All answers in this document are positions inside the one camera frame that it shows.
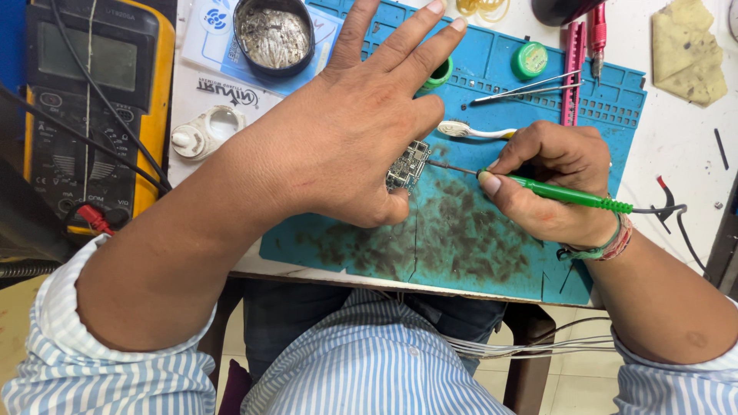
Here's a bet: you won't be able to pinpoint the blue silicone repair mat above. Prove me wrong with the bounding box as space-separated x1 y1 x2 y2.
259 0 648 307

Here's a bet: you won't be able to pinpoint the green round jar lid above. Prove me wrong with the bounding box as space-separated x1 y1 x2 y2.
510 41 550 81

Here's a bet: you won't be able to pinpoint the black soldering iron cable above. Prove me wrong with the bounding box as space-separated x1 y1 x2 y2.
631 203 709 273

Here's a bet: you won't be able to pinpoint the dark blue jeans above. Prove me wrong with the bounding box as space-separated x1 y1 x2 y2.
242 279 509 382

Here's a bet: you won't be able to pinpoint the black multimeter probe lead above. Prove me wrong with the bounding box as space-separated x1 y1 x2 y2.
0 83 169 194
49 0 174 193

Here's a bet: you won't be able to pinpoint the black round object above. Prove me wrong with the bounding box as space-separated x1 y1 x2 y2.
531 0 606 27

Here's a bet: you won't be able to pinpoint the bundle of white wires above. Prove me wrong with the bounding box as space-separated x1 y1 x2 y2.
443 316 619 362

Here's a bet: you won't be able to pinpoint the green soldering iron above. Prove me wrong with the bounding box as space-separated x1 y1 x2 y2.
426 159 635 215

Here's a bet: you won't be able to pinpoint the dirty yellow sponge cloth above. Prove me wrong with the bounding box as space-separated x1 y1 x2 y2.
651 0 729 108

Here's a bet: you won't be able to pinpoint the person's left hand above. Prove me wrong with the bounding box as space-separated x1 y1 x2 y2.
241 0 469 229

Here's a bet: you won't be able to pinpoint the red handled screwdriver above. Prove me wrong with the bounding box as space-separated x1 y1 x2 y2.
586 0 608 86

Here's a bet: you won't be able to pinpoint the red probe plug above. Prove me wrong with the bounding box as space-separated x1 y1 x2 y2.
76 204 116 236

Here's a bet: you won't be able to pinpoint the small phone circuit board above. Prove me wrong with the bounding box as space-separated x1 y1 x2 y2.
385 139 432 194

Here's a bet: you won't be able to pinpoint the blue white striped shirt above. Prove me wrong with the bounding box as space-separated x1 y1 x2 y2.
0 233 738 415

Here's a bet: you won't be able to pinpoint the yellow black digital multimeter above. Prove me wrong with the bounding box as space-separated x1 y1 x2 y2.
23 0 176 237

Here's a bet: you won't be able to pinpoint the black corrugated hose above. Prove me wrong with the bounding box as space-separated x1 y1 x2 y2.
0 258 63 281

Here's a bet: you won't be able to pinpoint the black round tin with residue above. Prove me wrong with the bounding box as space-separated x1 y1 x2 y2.
233 0 317 79

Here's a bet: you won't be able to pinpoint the red black clip tool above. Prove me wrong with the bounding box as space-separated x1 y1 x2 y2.
650 174 677 235

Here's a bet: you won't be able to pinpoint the blue white plastic packet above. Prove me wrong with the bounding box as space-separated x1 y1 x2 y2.
181 0 345 97

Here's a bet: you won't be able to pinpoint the silver metal tweezers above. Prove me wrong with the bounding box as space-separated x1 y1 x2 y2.
471 69 584 105

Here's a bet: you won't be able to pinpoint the thin white string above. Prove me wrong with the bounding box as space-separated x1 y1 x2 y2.
82 0 99 199

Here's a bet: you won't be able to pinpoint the open green flux pot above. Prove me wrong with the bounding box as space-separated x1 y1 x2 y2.
416 56 455 94

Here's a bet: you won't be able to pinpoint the yellow rubber bands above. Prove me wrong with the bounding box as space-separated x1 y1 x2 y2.
455 0 512 24

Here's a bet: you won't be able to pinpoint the pink plastic cutter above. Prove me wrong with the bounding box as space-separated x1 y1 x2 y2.
560 21 588 127

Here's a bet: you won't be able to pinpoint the thread wristbands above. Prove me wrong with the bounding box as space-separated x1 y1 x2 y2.
556 212 634 262

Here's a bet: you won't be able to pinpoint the white round magnifier loupe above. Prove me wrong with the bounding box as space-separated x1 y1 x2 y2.
170 105 248 161

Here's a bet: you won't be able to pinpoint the white yellow toothbrush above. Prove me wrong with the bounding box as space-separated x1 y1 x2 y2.
436 119 519 141

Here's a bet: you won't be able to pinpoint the white printed cardboard box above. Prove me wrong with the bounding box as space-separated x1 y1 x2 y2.
166 0 284 188

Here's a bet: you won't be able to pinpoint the thin black stick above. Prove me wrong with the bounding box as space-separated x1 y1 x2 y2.
713 127 730 171

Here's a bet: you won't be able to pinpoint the brown wooden stool leg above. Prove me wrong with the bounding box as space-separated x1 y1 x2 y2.
503 302 558 415

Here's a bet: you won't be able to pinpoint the person's right hand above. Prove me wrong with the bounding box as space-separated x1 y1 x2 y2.
477 120 621 250

